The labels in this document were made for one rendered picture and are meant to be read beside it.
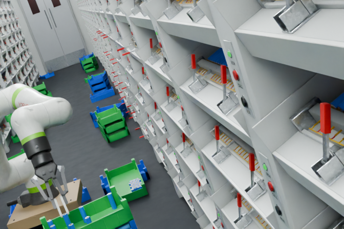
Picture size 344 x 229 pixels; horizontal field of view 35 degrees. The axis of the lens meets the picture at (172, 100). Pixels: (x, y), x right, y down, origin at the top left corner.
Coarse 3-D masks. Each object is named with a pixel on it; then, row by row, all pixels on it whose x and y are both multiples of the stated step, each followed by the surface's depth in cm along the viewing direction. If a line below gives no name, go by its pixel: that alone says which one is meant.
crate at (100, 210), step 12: (96, 204) 210; (108, 204) 211; (120, 204) 211; (72, 216) 207; (96, 216) 207; (108, 216) 191; (120, 216) 193; (132, 216) 194; (48, 228) 203; (60, 228) 206; (84, 228) 189; (96, 228) 190; (108, 228) 192
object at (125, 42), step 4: (128, 36) 283; (132, 36) 284; (124, 40) 283; (128, 40) 284; (132, 40) 282; (124, 44) 284; (128, 44) 284; (128, 48) 281; (136, 48) 224; (132, 52) 260; (136, 52) 225; (136, 56) 243; (140, 60) 237
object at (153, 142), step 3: (150, 141) 367; (153, 141) 367; (153, 144) 368; (156, 144) 368; (156, 147) 364; (159, 147) 353; (156, 150) 352; (159, 150) 352; (159, 153) 350; (159, 156) 345; (162, 156) 341; (162, 159) 337; (165, 165) 325; (165, 168) 309
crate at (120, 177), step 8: (120, 168) 346; (128, 168) 348; (136, 168) 348; (112, 176) 347; (120, 176) 346; (128, 176) 344; (136, 176) 342; (112, 184) 341; (120, 184) 339; (128, 184) 337; (144, 184) 324; (120, 192) 332; (128, 192) 330; (136, 192) 321; (144, 192) 323; (128, 200) 322
